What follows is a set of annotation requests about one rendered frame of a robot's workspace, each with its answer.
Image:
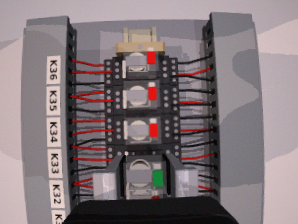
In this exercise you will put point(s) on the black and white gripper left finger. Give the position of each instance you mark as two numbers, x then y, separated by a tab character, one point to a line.
107	182

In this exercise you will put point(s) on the grey relay with green button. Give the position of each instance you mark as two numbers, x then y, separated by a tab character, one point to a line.
145	174

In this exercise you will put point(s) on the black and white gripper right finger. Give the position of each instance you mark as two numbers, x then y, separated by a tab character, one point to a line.
181	181

